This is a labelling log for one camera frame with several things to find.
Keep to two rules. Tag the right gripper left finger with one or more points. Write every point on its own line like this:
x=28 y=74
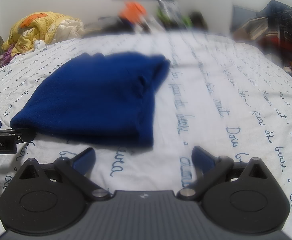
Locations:
x=84 y=161

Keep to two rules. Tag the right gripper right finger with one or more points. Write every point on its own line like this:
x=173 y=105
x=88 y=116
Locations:
x=202 y=160

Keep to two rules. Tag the blue fleece garment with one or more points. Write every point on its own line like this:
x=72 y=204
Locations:
x=100 y=99

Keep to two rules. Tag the dark clothes pile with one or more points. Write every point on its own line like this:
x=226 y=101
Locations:
x=271 y=31

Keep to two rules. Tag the yellow quilt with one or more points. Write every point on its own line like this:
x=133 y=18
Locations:
x=49 y=27

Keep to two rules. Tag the green and black bag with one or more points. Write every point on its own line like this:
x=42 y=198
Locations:
x=195 y=21

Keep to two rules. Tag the grey monitor screen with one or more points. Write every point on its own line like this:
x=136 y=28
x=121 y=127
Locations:
x=240 y=16

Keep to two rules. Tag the blue floral white pillow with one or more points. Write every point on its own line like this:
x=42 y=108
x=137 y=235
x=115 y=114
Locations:
x=169 y=13

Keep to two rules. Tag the orange bag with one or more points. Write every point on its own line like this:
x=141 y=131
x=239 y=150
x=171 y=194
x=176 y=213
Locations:
x=133 y=12

